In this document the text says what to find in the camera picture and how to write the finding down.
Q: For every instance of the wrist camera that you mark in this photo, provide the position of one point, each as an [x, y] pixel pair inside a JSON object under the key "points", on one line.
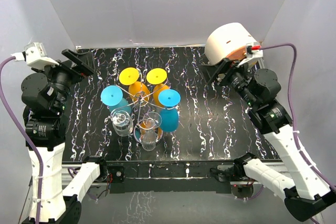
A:
{"points": [[35, 56], [252, 54]]}

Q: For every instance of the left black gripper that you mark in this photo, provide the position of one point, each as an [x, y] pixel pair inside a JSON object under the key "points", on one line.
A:
{"points": [[85, 60]]}

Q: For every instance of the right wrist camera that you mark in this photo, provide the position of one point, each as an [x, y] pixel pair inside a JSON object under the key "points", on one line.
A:
{"points": [[252, 54]]}

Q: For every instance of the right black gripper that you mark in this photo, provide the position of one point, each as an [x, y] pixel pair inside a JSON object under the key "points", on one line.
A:
{"points": [[211, 72]]}

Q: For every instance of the white and orange appliance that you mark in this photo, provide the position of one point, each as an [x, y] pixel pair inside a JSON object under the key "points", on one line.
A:
{"points": [[227, 41]]}

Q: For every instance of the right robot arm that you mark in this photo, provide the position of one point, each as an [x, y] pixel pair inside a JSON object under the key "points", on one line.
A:
{"points": [[304, 193]]}

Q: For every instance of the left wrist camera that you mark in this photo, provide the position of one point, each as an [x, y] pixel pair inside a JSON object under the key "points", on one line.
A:
{"points": [[35, 56]]}

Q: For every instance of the chrome wire glass rack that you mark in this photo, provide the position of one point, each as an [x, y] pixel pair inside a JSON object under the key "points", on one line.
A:
{"points": [[139, 112]]}

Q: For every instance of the yellow wine glass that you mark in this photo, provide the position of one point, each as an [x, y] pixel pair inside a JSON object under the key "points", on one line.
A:
{"points": [[136, 89], [157, 77]]}

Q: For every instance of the black front base bar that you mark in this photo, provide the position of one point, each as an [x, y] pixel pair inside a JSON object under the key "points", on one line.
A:
{"points": [[166, 176]]}

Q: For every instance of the clear ribbed wine glass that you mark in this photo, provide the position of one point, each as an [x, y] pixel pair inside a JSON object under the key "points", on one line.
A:
{"points": [[150, 130]]}

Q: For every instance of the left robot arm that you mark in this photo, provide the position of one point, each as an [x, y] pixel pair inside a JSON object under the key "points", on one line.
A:
{"points": [[45, 94]]}

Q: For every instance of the blue wine glass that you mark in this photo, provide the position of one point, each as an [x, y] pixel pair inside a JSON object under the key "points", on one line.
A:
{"points": [[169, 98], [112, 97]]}

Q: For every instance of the clear wine glass left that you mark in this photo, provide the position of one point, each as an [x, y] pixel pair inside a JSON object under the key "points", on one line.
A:
{"points": [[122, 122]]}

